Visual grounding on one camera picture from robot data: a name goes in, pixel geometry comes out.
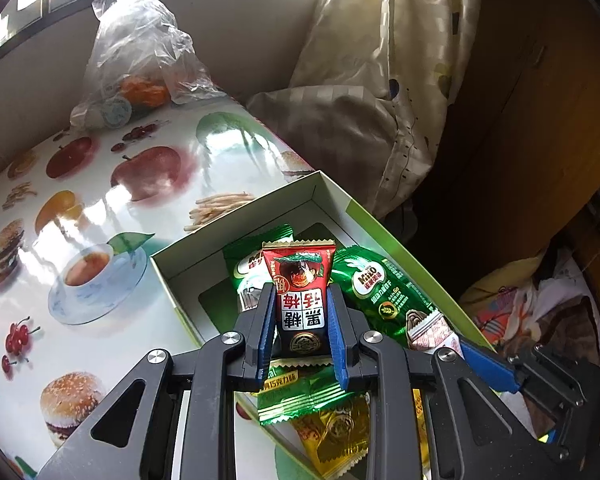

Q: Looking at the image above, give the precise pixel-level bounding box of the green cardboard gift box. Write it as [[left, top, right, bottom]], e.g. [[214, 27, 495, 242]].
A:
[[149, 170, 496, 480]]

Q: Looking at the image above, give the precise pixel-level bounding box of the red and black candy packet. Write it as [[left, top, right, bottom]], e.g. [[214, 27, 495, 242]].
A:
[[261, 240, 337, 366]]

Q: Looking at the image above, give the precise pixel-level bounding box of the white nougat candy packet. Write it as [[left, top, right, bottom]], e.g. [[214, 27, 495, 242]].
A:
[[407, 307, 463, 356]]

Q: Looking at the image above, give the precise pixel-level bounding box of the brown wooden cabinet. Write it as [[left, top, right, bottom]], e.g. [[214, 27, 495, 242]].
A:
[[410, 0, 600, 301]]

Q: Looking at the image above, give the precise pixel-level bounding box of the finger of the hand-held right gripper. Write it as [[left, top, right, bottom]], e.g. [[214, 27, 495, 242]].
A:
[[457, 341, 589, 412]]

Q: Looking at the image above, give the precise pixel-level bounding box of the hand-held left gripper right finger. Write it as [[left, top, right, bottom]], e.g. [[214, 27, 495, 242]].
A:
[[326, 285, 566, 480]]

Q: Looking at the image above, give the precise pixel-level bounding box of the green chocolate snack packet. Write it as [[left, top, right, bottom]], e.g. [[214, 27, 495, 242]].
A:
[[256, 362, 371, 427], [330, 245, 438, 351], [222, 224, 296, 313]]

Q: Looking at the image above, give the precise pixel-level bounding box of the cream patterned curtain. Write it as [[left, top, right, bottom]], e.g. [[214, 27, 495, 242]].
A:
[[245, 0, 483, 221]]

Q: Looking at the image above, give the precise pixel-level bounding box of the heap of colourful clothes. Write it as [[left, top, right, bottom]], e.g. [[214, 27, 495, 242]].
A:
[[457, 247, 600, 441]]

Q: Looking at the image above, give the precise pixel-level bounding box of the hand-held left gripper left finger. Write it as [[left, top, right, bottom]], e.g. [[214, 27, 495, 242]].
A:
[[37, 284, 277, 480]]

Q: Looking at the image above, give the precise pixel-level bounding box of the yellow snack packet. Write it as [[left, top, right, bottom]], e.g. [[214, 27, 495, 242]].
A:
[[412, 390, 431, 466], [290, 395, 376, 480]]

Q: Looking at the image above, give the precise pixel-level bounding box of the clear plastic bag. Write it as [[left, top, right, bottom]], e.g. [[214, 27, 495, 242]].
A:
[[70, 0, 228, 131]]

